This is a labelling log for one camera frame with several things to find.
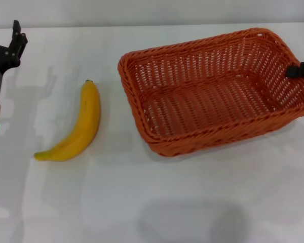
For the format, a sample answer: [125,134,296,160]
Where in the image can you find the orange woven rectangular basket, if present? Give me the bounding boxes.
[117,27,304,157]

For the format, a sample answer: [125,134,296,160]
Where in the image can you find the yellow banana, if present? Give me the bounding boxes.
[34,79,101,162]

